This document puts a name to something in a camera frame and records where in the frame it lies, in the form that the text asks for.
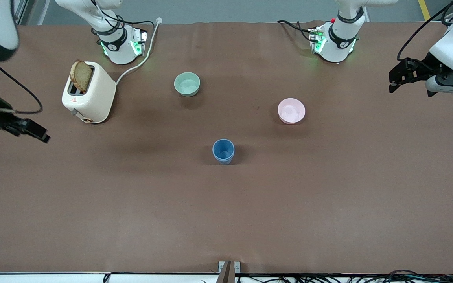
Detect cream white toaster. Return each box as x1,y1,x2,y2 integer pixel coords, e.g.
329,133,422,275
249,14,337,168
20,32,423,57
61,61,117,124

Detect brown toast slice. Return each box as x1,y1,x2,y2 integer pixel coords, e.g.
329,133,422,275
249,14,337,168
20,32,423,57
70,59,93,93

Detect pink bowl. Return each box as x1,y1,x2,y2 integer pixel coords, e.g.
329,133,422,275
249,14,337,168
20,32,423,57
277,98,306,125

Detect mint green bowl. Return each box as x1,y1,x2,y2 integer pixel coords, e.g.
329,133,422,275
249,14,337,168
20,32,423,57
173,72,201,97

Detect brown table cover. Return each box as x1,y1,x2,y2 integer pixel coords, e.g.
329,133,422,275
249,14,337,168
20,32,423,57
0,21,453,275

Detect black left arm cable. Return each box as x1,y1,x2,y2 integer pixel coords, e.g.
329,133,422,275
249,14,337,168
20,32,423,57
397,0,453,62

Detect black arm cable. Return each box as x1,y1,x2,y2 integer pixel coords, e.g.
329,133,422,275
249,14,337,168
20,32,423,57
397,0,453,62
0,60,43,115

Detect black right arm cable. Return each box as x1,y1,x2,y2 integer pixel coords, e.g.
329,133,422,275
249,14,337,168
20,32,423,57
0,60,43,115

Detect black left base cable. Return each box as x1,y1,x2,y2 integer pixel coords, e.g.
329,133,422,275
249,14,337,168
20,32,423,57
276,20,314,43

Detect black base cable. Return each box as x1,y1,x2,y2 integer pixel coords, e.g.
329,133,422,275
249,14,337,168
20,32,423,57
89,0,155,33
276,20,314,43

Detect white toaster power cable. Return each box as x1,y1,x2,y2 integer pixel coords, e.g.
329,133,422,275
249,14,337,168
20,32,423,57
115,17,163,85

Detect black right base cable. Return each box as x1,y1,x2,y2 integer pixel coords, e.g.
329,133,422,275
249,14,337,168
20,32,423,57
89,0,155,33

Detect black floor cable bundle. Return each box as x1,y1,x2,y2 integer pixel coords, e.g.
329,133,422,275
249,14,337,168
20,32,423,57
236,269,453,283

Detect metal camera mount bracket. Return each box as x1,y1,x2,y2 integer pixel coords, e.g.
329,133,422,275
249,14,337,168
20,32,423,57
216,261,241,283

